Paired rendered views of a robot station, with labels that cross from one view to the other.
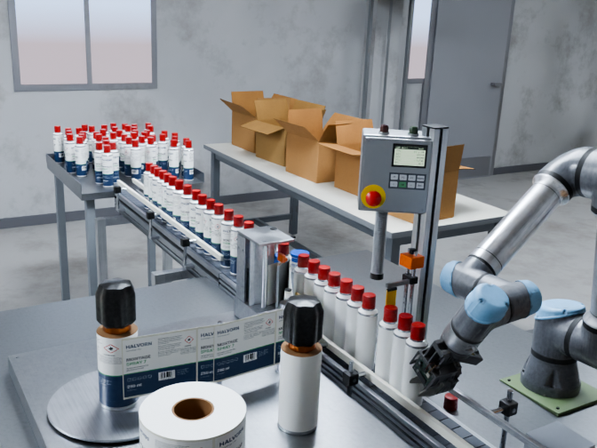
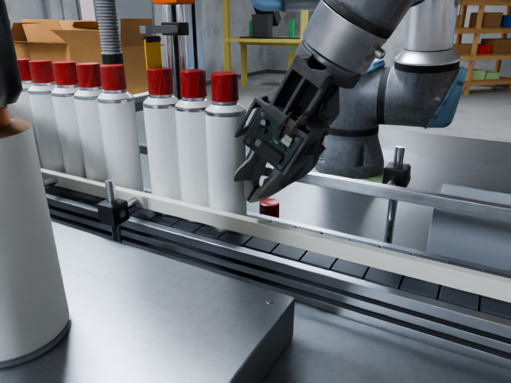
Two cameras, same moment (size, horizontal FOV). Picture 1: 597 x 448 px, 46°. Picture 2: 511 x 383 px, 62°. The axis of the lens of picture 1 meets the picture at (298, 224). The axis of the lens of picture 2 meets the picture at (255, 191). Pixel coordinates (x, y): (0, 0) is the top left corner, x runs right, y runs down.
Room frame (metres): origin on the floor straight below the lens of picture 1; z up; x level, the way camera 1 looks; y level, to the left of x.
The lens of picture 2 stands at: (0.98, -0.05, 1.14)
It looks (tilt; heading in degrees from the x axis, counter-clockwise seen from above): 22 degrees down; 330
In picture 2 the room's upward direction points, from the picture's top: straight up
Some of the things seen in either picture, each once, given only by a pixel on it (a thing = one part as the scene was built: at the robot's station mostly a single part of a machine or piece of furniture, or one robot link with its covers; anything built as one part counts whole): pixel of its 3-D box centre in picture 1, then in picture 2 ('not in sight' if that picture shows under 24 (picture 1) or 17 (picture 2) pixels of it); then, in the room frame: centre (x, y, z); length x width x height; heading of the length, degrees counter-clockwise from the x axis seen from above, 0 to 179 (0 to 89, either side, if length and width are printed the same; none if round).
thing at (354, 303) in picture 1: (355, 324); (96, 131); (1.66, -0.16, 0.98); 0.05 x 0.05 x 0.20
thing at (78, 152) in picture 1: (116, 148); not in sight; (3.73, 0.99, 0.98); 0.57 x 0.46 x 0.21; 122
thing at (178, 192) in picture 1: (179, 205); not in sight; (2.68, 0.47, 0.98); 0.05 x 0.05 x 0.20
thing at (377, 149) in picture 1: (394, 171); not in sight; (1.70, -0.23, 1.38); 0.17 x 0.10 x 0.19; 87
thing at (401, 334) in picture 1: (401, 355); (196, 147); (1.50, -0.26, 0.98); 0.05 x 0.05 x 0.20
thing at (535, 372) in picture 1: (552, 366); (350, 146); (1.66, -0.68, 0.89); 0.15 x 0.15 x 0.10
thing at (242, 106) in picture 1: (258, 121); not in sight; (4.94, 0.32, 0.97); 0.45 x 0.40 x 0.37; 123
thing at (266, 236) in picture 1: (266, 235); not in sight; (1.87, 0.09, 1.14); 0.14 x 0.11 x 0.01; 32
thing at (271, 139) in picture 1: (282, 132); not in sight; (4.54, 0.13, 0.97); 0.46 x 0.44 x 0.37; 36
